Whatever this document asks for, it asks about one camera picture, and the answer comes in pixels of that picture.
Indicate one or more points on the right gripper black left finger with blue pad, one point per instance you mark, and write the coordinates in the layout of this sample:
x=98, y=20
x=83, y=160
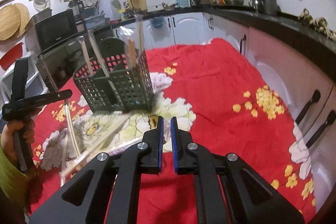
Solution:
x=106, y=190

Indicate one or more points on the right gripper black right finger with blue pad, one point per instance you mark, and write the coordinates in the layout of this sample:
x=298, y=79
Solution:
x=227, y=189

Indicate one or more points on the chopsticks pack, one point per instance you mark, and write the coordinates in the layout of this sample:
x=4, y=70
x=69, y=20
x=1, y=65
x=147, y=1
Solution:
x=81, y=40
x=132, y=54
x=110, y=133

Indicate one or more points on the person's left hand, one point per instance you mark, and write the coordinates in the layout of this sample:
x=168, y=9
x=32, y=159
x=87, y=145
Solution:
x=7, y=137

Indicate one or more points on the plastic drawer unit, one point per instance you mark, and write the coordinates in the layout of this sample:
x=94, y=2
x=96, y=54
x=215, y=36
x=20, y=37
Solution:
x=35, y=84

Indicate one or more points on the red plastic basin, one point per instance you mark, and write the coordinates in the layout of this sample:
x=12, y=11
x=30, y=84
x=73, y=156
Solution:
x=11, y=56

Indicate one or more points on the red floral tablecloth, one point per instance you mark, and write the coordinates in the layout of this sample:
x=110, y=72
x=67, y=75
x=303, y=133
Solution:
x=211, y=90

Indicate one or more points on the black microwave oven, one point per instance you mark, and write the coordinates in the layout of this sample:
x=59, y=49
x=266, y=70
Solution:
x=55, y=29

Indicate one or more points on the round bamboo tray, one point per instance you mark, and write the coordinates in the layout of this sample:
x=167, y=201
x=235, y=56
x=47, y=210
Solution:
x=14, y=19

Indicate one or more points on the dark green utensil basket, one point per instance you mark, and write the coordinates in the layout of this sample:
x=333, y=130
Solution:
x=115, y=86

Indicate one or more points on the grey metal canister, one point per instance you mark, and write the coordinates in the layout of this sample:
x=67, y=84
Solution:
x=269, y=7

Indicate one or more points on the steel kettle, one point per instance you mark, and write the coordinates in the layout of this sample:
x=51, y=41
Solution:
x=254, y=5

